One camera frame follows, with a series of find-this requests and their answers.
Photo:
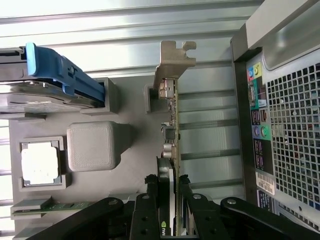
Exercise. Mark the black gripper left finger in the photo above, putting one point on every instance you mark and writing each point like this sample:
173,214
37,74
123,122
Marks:
146,217

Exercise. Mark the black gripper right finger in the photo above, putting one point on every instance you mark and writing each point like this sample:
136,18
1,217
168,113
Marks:
200,220

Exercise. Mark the grey plastic parts rack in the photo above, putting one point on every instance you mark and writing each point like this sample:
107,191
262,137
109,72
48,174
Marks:
112,182

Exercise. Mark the green RAM stick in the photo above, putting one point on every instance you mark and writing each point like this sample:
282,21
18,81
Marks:
62,207

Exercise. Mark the silver CPU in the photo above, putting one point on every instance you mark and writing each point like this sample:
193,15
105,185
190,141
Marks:
40,165

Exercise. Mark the black open PC case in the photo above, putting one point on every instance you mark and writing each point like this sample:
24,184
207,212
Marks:
287,112

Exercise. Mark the silver hard disk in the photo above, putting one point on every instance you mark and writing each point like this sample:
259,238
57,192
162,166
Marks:
30,100

